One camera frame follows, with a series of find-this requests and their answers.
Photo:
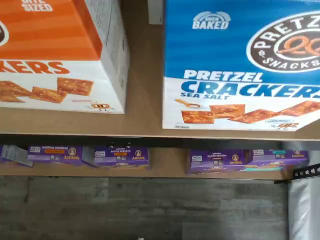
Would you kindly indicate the purple Annie's snack box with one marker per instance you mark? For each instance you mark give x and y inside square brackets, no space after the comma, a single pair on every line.
[215,161]
[55,155]
[122,157]
[13,155]
[277,157]

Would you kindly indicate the white backdrop sheet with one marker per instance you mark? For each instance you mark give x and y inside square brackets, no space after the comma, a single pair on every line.
[305,212]

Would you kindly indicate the blue sea salt crackers box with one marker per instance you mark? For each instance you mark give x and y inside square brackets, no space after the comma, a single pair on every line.
[225,62]

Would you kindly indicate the purple snack boxes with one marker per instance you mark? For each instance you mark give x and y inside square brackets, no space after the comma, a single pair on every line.
[165,171]

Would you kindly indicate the wooden shelf board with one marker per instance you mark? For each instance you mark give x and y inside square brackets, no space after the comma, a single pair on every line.
[145,100]

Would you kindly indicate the orange cheddar pretzel crackers box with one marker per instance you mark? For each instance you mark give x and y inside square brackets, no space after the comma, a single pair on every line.
[50,37]

